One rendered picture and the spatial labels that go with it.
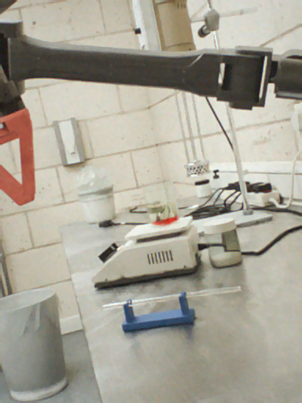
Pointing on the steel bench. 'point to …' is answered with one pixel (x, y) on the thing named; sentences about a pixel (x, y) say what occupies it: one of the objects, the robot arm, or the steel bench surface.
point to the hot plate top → (158, 230)
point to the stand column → (233, 131)
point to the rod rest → (132, 323)
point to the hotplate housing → (152, 258)
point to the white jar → (204, 189)
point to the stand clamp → (211, 22)
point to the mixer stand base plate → (235, 219)
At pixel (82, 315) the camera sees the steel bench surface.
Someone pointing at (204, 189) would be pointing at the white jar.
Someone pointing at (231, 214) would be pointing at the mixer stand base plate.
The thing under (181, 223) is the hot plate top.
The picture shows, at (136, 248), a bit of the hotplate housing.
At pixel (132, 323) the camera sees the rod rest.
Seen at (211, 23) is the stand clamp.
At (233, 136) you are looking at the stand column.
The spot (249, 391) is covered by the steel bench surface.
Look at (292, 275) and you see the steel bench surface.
